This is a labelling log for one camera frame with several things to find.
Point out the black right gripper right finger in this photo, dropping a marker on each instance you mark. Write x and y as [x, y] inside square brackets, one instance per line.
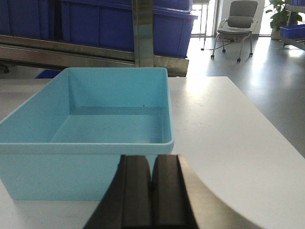
[182, 201]

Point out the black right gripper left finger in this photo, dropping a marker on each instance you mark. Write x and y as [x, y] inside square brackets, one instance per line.
[127, 202]

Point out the light blue plastic box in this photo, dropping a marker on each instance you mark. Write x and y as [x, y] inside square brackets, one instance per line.
[65, 141]

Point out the steel shelf rack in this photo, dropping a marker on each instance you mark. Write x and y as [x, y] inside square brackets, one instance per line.
[60, 55]

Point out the large blue storage bin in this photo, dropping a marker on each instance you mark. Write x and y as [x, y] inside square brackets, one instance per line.
[109, 25]

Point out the grey office chair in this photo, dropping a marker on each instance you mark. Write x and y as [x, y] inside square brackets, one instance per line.
[240, 22]

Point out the steel side rack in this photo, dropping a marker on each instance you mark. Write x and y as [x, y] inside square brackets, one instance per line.
[296, 42]

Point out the small blue tray right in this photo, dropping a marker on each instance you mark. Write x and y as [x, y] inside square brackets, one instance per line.
[293, 31]

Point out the green potted plant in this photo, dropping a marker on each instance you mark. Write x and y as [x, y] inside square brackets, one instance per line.
[280, 17]

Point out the dark blue bin left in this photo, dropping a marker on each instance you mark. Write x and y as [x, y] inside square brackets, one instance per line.
[37, 19]

